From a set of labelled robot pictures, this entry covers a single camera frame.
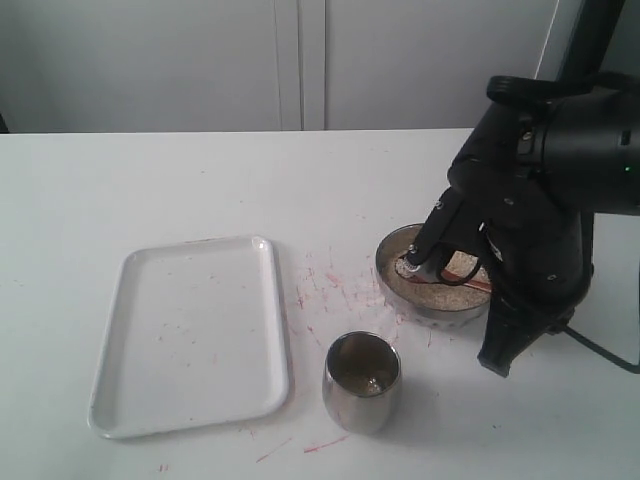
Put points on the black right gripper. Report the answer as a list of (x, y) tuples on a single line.
[(501, 209)]

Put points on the brown wooden spoon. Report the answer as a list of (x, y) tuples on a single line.
[(467, 282)]

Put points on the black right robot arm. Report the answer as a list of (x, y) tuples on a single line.
[(594, 146)]

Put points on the steel bowl of rice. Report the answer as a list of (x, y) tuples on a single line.
[(433, 305)]

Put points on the stainless steel cup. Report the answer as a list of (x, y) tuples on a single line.
[(362, 382)]

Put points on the white rectangular plastic tray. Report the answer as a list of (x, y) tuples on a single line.
[(195, 338)]

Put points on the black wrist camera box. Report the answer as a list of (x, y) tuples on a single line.
[(506, 89)]

